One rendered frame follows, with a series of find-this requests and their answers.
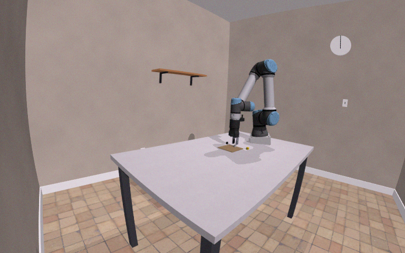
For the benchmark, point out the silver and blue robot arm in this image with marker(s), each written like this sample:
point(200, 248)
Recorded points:
point(268, 115)

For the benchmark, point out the brown square mat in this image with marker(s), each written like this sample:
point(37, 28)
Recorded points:
point(230, 148)

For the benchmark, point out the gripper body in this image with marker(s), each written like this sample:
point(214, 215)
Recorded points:
point(234, 124)

